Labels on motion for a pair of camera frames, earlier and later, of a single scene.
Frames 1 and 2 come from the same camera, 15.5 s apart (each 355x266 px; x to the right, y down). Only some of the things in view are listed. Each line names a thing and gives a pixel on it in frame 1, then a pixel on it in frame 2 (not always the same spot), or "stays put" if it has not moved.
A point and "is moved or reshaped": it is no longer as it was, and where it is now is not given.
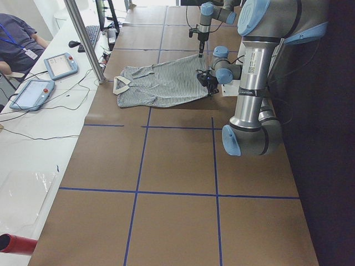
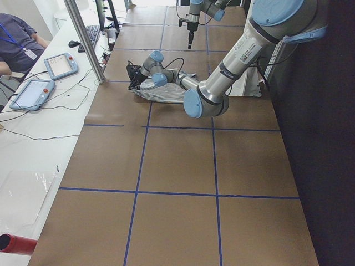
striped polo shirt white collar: x=179 y=79 is moved or reshaped
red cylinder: x=12 y=244 stays put
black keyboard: x=92 y=31 stays put
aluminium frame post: x=83 y=35 stays put
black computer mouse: x=73 y=44 stays put
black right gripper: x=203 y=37 to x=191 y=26
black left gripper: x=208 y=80 to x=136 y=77
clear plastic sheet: x=23 y=197 stays put
